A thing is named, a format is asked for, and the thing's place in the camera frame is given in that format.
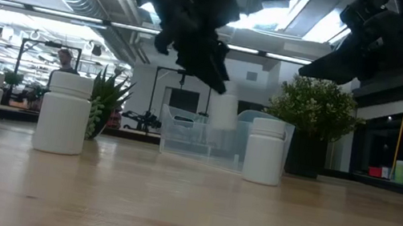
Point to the small background potted plant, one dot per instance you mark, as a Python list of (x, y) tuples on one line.
[(13, 78)]

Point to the black frame rig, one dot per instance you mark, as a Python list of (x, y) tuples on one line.
[(50, 43), (154, 89)]

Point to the person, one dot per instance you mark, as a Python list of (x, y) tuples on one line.
[(65, 57)]

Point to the black background robot arm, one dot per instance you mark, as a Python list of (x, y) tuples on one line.
[(144, 118)]

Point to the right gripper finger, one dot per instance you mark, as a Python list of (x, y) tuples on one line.
[(338, 66)]

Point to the succulent plant in black pot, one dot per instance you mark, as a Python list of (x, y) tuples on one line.
[(111, 94)]

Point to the red box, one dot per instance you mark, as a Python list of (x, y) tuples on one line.
[(375, 171)]

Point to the clear plastic basket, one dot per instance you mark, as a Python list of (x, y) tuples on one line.
[(196, 144)]

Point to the long ceiling light bar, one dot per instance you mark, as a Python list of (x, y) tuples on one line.
[(59, 13)]

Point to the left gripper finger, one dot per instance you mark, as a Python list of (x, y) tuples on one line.
[(205, 65)]

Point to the light green cup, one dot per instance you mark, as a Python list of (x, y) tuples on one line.
[(400, 172)]

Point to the bushy green plant black pot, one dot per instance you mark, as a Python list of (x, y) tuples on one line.
[(315, 111)]

